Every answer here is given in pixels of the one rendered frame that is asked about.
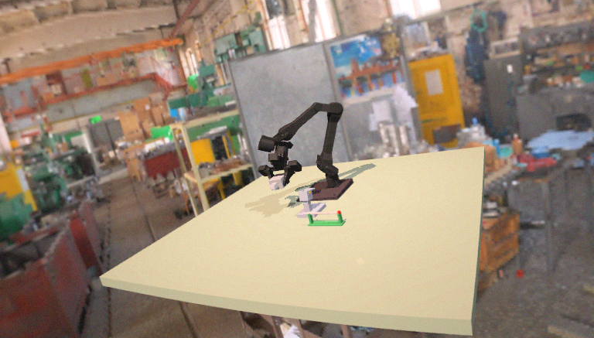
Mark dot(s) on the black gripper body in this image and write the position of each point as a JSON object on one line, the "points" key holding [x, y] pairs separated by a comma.
{"points": [[277, 166]]}

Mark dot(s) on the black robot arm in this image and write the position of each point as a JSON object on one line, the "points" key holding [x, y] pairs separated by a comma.
{"points": [[325, 160]]}

